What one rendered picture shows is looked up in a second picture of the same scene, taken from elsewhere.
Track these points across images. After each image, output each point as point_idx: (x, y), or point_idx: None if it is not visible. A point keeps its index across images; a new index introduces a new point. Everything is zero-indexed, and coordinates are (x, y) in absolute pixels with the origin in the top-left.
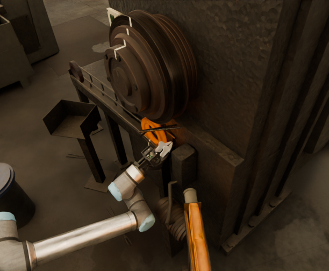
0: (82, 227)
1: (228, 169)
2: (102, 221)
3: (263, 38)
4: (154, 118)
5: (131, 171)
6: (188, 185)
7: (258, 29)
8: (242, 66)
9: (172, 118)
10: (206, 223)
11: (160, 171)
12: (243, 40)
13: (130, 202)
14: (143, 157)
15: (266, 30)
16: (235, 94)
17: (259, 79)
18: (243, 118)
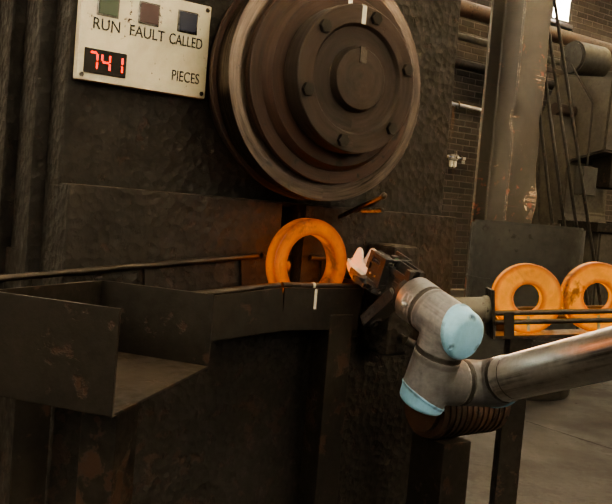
0: (582, 335)
1: (448, 233)
2: (547, 344)
3: (451, 13)
4: (372, 171)
5: (430, 282)
6: (355, 403)
7: (446, 3)
8: (432, 54)
9: (328, 206)
10: (398, 493)
11: (344, 370)
12: (431, 18)
13: (463, 364)
14: (401, 261)
15: (453, 4)
16: (425, 100)
17: (452, 65)
18: (437, 135)
